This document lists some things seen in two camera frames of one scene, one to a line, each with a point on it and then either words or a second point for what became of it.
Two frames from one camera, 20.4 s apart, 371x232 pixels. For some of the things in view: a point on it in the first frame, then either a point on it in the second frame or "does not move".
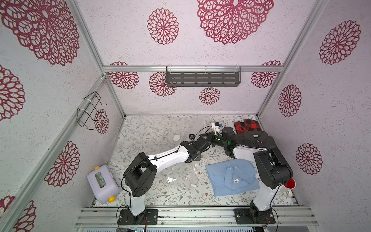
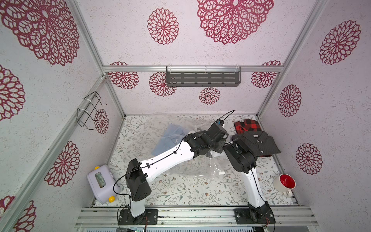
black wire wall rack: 83,114 does not move
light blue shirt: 232,176 to 174,135
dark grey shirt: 259,139 does not move
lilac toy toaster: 103,185 does not move
